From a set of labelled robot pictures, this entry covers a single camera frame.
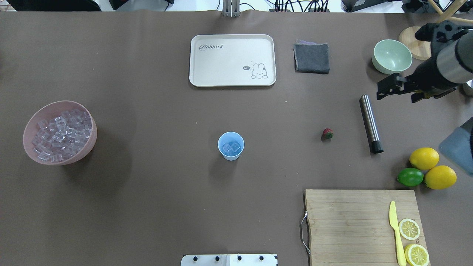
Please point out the grey folded cloth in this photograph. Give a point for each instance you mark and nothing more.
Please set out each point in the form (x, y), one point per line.
(311, 57)

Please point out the clear ice cube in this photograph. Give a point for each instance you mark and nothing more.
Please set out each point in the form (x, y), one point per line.
(235, 147)
(226, 149)

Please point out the steel ice scoop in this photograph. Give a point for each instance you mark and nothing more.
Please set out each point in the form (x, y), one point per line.
(467, 88)

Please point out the yellow plastic knife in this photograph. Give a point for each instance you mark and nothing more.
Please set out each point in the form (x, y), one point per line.
(393, 221)

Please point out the mint green bowl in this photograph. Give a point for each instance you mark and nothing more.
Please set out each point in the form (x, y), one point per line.
(391, 57)

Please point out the wooden cup tree stand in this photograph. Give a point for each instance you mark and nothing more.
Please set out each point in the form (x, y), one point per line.
(421, 49)

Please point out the pink bowl of ice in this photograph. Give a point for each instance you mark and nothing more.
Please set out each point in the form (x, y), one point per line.
(60, 133)

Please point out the yellow lemon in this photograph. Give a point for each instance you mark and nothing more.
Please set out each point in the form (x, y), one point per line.
(440, 177)
(424, 158)

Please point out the light blue plastic cup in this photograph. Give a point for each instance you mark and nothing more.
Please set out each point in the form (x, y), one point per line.
(230, 137)

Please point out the cream rabbit tray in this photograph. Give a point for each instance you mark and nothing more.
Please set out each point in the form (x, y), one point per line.
(232, 60)

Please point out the lemon slice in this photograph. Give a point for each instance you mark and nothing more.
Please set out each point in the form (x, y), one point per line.
(409, 229)
(416, 255)

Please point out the steel muddler with black tip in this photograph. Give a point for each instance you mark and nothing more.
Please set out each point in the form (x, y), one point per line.
(370, 125)

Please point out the red strawberry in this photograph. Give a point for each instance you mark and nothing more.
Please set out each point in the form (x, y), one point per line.
(327, 134)

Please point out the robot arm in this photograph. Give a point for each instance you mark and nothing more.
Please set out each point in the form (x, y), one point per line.
(448, 68)

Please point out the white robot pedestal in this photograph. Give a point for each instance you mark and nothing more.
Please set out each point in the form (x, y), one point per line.
(230, 260)

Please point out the aluminium frame post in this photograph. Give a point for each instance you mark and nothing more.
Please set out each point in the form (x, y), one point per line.
(230, 8)

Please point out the green lime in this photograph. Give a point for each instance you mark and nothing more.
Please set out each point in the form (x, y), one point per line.
(410, 177)

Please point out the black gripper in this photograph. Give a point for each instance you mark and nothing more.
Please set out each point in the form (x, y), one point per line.
(427, 77)

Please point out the bamboo cutting board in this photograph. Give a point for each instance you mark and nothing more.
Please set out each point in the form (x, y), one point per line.
(350, 227)

